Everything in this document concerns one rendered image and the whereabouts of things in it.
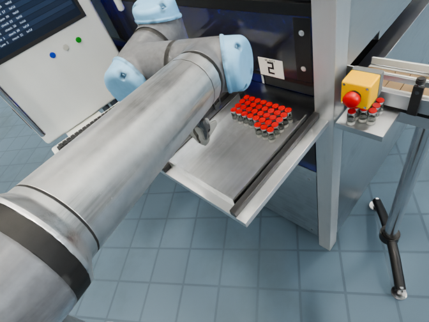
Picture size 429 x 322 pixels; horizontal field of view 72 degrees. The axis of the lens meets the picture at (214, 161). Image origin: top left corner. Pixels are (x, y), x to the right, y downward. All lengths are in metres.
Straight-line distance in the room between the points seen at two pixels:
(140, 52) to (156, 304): 1.45
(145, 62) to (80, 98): 1.04
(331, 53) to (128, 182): 0.64
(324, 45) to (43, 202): 0.70
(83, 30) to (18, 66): 0.29
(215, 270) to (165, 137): 1.44
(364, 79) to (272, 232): 1.10
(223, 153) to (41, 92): 0.85
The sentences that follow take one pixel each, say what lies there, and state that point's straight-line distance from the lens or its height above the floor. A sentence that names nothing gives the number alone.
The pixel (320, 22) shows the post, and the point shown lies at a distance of 0.77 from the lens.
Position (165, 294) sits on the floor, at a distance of 1.74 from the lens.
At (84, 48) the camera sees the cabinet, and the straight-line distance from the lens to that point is 1.44.
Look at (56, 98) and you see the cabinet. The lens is 1.45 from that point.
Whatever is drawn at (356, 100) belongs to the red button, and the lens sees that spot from 0.80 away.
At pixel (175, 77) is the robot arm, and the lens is 0.33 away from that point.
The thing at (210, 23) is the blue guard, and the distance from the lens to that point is 1.00.
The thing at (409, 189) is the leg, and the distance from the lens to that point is 1.26.
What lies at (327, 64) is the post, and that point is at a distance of 0.82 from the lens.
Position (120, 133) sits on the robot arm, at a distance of 0.26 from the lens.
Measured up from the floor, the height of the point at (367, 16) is 1.11.
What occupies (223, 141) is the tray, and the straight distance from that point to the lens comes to 0.92.
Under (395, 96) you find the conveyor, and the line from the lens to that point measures 0.94.
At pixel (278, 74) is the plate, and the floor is 1.00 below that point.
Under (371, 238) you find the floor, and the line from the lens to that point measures 1.71.
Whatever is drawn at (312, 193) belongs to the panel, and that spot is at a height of 0.45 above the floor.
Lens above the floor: 1.51
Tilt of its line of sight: 46 degrees down
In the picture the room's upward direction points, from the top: 23 degrees counter-clockwise
